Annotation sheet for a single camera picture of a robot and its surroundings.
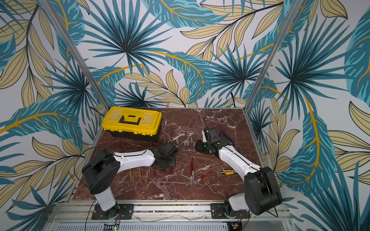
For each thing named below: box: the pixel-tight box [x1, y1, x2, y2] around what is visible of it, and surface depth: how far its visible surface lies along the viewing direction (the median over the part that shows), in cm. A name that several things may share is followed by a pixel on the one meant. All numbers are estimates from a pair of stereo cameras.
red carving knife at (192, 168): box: [191, 156, 195, 180], surface depth 90 cm
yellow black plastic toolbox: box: [101, 106, 163, 143], surface depth 92 cm
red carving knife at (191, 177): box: [189, 160, 193, 185], surface depth 87 cm
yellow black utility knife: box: [220, 169, 237, 175], surface depth 88 cm
